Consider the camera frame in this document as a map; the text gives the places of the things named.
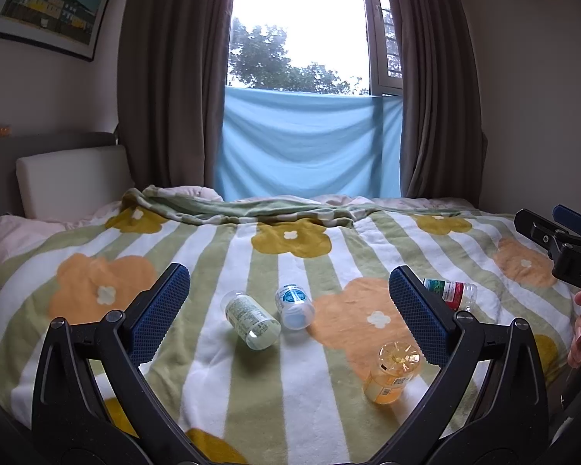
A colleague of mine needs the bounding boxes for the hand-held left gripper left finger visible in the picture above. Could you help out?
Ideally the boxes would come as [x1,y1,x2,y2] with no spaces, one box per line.
[31,262,193,447]

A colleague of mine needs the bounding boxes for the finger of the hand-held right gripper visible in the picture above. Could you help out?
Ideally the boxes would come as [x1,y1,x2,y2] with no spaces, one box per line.
[552,204,581,241]
[514,208,581,261]

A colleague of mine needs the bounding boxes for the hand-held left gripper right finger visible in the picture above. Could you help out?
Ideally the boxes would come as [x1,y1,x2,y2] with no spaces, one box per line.
[388,265,549,443]

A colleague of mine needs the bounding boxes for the clear cup red label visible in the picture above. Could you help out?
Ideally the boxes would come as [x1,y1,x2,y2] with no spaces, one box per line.
[422,278,479,313]

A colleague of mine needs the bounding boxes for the orange plastic cup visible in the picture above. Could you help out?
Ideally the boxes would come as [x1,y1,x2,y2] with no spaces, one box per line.
[363,342,423,406]

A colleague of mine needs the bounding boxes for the clear cup green label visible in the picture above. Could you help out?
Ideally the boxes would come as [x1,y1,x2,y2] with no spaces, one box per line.
[221,289,282,350]

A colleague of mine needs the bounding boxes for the clear cup blue label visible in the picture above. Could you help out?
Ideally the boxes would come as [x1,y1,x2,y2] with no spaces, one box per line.
[275,284,316,331]

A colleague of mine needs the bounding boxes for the person's right hand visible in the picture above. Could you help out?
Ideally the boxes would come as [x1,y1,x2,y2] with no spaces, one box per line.
[566,289,581,370]

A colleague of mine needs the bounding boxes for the striped floral blanket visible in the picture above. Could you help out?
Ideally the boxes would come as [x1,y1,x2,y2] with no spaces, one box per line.
[0,185,581,465]

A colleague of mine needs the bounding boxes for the white headboard cushion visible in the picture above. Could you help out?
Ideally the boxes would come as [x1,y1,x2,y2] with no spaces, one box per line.
[15,145,134,219]

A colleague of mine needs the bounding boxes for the brown curtain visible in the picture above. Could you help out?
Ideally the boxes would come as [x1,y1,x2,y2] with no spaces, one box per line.
[117,0,243,200]
[386,0,486,200]

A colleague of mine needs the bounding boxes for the light blue cloth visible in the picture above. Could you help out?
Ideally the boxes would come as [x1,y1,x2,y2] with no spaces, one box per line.
[214,86,404,202]

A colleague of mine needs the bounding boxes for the grey headboard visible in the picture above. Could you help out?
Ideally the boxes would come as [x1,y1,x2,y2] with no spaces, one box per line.
[0,130,123,224]

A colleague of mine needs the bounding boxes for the tree outside window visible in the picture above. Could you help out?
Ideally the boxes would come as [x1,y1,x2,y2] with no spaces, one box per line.
[227,16,371,97]

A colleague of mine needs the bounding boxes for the open window frame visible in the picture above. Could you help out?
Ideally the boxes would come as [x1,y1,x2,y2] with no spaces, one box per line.
[358,0,406,98]

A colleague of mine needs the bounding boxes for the framed wall picture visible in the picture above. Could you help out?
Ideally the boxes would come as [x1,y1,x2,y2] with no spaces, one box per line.
[0,0,115,63]

